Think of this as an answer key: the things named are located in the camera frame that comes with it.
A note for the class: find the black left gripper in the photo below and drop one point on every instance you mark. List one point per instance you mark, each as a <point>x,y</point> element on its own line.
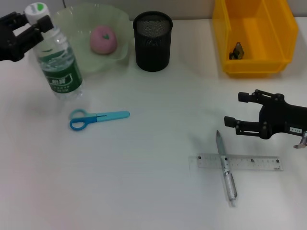
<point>9,45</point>

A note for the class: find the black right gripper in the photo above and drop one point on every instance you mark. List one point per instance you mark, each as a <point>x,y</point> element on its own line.
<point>280,117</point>

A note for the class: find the clear water bottle green label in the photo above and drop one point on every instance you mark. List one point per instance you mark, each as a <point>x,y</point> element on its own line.
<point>62,76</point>

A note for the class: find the pink peach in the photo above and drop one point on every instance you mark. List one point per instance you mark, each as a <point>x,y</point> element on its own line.
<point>103,40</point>

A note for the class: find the blue capped scissors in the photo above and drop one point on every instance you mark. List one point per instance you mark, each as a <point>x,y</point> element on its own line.
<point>108,116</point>

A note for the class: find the clear plastic ruler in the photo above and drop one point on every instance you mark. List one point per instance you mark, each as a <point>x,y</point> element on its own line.
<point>254,163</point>

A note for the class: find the grey ballpoint pen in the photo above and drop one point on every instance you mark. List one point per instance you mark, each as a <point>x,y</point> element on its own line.
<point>224,163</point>

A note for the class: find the pale green glass fruit plate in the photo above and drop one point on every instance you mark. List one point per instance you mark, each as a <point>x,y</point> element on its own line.
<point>79,48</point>

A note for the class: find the black mesh pen holder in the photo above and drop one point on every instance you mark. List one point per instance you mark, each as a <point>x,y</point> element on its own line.
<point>152,48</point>

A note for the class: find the yellow plastic storage bin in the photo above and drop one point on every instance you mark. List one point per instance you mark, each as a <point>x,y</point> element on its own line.
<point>256,67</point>

